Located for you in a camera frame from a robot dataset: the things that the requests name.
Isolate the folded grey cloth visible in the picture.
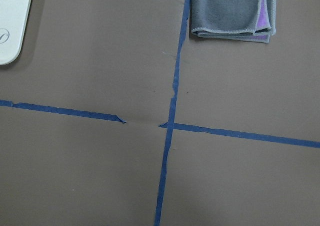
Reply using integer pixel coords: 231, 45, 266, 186
190, 0, 277, 43

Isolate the cream rabbit tray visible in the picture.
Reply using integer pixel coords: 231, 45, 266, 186
0, 0, 32, 65

